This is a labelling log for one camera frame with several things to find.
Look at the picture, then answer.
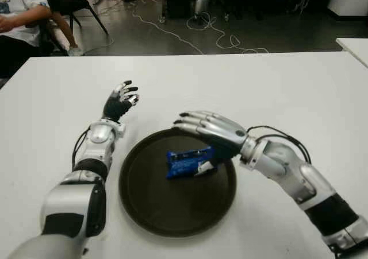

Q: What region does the white side table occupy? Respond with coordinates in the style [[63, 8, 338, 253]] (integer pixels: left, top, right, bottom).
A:
[[335, 37, 368, 69]]

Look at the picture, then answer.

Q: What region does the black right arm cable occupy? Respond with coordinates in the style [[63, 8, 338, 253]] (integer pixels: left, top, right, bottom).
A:
[[246, 125, 313, 165]]

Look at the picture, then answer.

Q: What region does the round dark brown tray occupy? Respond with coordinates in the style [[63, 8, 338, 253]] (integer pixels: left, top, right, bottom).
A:
[[118, 128, 238, 238]]

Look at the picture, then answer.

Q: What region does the blue Oreo packet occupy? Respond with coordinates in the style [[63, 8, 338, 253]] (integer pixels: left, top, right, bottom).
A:
[[166, 146, 215, 180]]

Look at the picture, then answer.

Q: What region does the white floor cable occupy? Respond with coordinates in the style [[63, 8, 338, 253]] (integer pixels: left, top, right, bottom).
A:
[[131, 5, 270, 55]]

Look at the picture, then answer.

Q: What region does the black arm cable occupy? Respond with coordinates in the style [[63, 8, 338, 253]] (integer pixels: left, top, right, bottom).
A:
[[71, 127, 92, 171], [246, 125, 313, 165]]

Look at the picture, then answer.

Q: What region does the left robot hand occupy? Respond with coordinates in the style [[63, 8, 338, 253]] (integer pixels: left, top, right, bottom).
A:
[[103, 80, 140, 124]]

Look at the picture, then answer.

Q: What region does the black cabinet on casters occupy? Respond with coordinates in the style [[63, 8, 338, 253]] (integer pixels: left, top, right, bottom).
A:
[[164, 0, 197, 20]]

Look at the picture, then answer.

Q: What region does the black chair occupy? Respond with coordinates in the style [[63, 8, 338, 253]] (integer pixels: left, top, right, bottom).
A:
[[37, 0, 110, 53]]

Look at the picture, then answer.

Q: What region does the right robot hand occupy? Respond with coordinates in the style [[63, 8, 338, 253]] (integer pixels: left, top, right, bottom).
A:
[[171, 110, 250, 177]]

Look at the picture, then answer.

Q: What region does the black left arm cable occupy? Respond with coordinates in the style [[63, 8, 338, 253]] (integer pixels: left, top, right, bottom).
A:
[[71, 127, 92, 171]]

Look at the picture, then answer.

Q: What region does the white curved pedestal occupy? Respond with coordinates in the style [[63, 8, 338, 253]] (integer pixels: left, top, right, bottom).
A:
[[327, 0, 368, 21]]

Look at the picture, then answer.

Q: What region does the person in white shirt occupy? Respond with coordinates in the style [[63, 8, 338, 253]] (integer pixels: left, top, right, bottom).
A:
[[0, 0, 84, 79]]

